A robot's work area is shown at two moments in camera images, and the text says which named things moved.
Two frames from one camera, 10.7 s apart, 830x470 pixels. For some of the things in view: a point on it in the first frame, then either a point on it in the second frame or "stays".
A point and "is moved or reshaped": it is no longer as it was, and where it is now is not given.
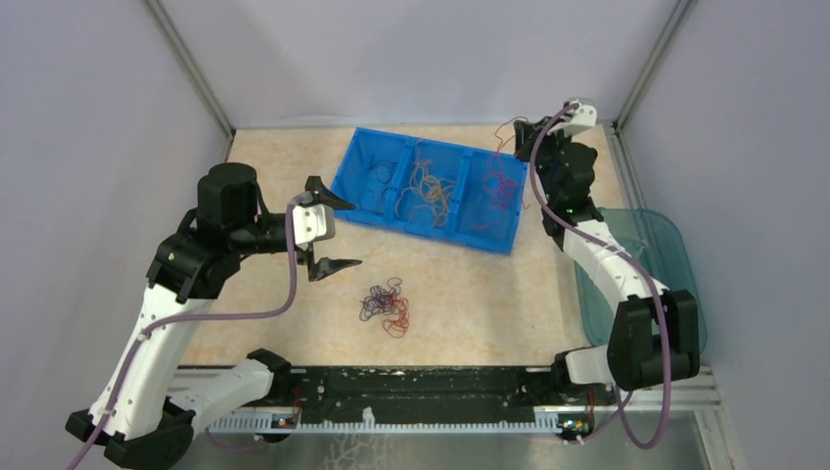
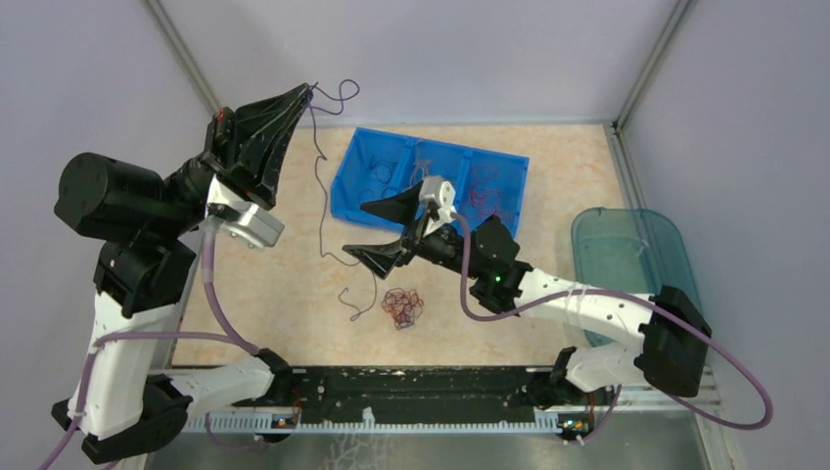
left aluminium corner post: x=226 y=125 stays
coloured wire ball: x=388 y=302 is moved or reshaped
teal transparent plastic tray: x=653 y=238 stays
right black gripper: x=527 y=134 → x=382 y=258
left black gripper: x=324 y=266 → x=232 y=137
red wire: x=496 y=182 → x=484 y=202
